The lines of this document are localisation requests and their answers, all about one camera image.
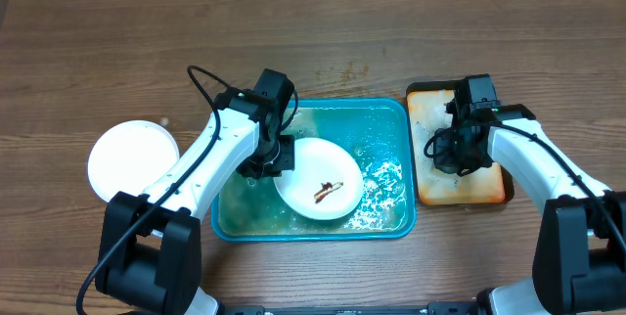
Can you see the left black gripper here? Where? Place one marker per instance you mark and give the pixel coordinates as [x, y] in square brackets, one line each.
[287, 160]

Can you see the teal plastic tray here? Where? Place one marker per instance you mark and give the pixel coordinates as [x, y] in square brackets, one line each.
[375, 133]

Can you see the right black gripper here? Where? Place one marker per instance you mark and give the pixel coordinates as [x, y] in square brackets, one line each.
[447, 161]

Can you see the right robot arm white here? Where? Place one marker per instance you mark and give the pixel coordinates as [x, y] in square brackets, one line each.
[579, 261]

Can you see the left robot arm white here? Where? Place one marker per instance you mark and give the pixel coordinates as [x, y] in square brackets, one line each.
[157, 197]

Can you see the black tray with soapy water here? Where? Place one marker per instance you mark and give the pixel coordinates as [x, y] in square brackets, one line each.
[426, 107]

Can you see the white plate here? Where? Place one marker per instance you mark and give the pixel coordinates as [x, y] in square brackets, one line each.
[130, 157]
[326, 182]

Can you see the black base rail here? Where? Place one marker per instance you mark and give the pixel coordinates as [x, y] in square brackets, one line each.
[433, 308]

